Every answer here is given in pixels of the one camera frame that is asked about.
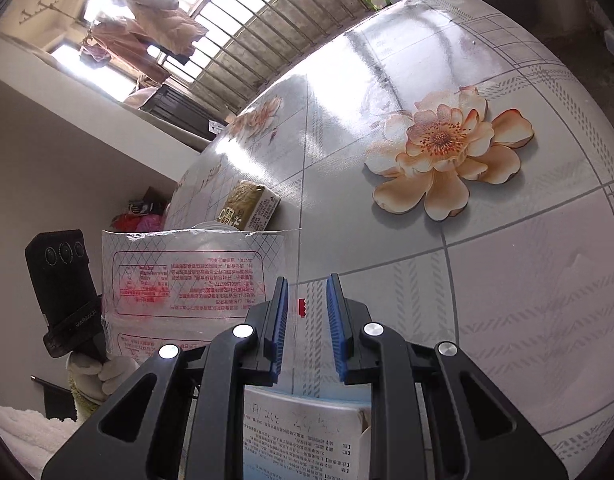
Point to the floral table cover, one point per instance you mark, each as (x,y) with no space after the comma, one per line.
(462,210)

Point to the wall hook rack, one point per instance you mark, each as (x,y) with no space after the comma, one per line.
(39,14)

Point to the person's left hand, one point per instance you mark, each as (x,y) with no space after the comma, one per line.
(104,375)

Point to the clear bag with red print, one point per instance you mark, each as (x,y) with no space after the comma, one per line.
(197,280)

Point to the white fluffy cloth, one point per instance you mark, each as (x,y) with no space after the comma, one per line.
(22,445)

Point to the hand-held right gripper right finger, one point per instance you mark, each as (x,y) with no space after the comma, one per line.
(337,330)

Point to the white and blue carton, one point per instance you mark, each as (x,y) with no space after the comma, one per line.
(302,435)

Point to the metal window railing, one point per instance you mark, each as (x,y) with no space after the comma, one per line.
(267,25)

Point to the person's left forearm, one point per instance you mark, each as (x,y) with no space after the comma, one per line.
(84,405)

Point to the pink hanging garment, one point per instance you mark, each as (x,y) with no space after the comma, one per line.
(127,50)

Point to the gold and green carton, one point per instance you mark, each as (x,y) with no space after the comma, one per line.
(249,205)

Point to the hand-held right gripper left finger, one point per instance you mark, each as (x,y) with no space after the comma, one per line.
(281,330)

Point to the black plastic crate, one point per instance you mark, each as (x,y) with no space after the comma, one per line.
(182,112)

